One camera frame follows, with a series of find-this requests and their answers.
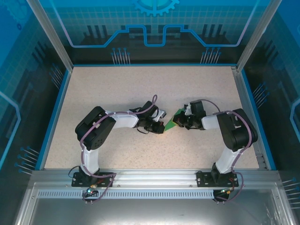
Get slotted grey cable duct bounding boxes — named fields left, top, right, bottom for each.
left=37, top=190, right=235, bottom=200

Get aluminium frame post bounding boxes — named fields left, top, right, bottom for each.
left=25, top=0, right=75, bottom=71
left=235, top=0, right=282, bottom=71

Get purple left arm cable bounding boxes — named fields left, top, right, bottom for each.
left=79, top=94, right=158, bottom=204

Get grey metal tray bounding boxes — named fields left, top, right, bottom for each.
left=14, top=182, right=293, bottom=225

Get green paper sheet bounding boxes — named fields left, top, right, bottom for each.
left=163, top=109, right=185, bottom=132

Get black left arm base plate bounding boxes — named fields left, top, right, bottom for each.
left=71, top=172, right=115, bottom=188

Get thin black cable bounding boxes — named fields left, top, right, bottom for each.
left=67, top=166, right=79, bottom=179

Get aluminium frame rail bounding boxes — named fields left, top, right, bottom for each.
left=30, top=169, right=281, bottom=189

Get aluminium side rail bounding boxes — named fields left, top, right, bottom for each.
left=231, top=66, right=268, bottom=170

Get blue table edge strip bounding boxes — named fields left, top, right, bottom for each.
left=239, top=69, right=277, bottom=171
left=35, top=69, right=72, bottom=171

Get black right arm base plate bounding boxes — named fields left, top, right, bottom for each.
left=196, top=171, right=240, bottom=188

